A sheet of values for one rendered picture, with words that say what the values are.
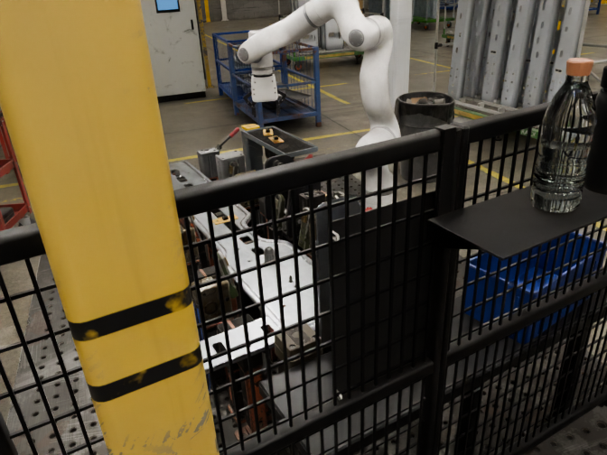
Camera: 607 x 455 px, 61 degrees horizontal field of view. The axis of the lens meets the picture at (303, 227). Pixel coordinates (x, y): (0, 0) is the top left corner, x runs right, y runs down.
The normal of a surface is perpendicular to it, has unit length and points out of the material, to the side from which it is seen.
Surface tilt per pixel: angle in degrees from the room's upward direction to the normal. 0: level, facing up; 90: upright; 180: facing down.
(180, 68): 90
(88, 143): 90
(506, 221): 0
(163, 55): 90
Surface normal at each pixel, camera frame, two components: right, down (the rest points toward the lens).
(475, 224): -0.05, -0.89
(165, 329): 0.50, 0.36
